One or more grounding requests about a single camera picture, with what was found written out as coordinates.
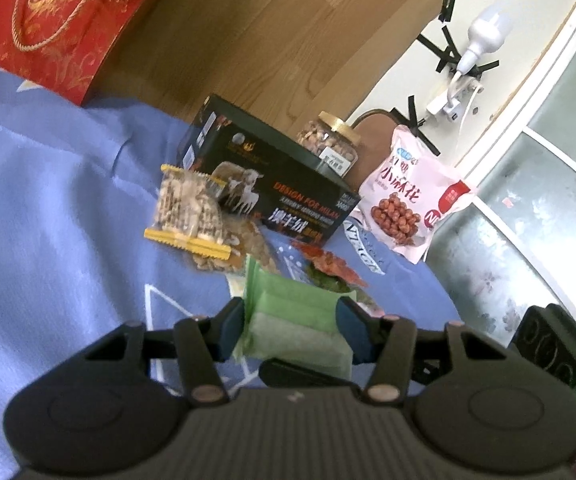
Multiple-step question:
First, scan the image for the red spicy snack packet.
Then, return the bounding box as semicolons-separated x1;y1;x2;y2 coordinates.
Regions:
291;240;368;287

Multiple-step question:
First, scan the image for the yellow-edged cracker packet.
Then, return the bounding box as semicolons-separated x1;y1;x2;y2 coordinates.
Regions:
144;164;232;260

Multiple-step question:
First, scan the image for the green vegetable snack packet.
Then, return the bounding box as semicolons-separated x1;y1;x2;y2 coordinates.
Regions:
306;264;384;318

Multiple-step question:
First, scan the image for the orange nut snack packet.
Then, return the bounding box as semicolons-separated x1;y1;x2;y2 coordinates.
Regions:
192;214;279;275

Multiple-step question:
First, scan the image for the pink twisted snack bag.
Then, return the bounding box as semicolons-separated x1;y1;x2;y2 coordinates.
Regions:
352;126;474;263

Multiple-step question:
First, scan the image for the black sheep-print cardboard box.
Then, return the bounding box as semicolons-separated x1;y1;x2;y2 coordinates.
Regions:
177;94;360;246

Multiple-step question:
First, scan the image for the blue patterned tablecloth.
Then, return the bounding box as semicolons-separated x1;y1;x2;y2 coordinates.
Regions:
0;49;462;480

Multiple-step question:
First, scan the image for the glass nut jar gold lid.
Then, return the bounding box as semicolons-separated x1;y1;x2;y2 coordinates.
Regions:
297;110;361;178

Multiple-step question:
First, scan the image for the brown chair back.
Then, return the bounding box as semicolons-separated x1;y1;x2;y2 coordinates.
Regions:
344;110;400;192

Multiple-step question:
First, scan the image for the white lamp bulb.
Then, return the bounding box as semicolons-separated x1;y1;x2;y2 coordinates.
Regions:
456;0;512;75

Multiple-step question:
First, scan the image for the red gift bag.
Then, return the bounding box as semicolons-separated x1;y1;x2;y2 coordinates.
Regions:
0;0;156;105

